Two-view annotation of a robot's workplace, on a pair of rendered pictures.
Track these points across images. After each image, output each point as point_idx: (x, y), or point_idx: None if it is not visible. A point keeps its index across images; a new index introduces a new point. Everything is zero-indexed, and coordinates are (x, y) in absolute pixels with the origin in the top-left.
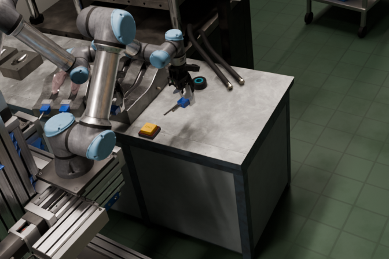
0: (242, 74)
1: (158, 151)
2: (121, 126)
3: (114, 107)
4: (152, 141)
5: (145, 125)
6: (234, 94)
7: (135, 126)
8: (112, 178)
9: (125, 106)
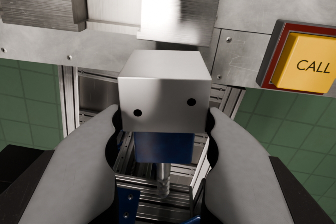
0: None
1: None
2: (163, 44)
3: (171, 137)
4: (314, 94)
5: (297, 57)
6: None
7: (225, 34)
8: None
9: (184, 8)
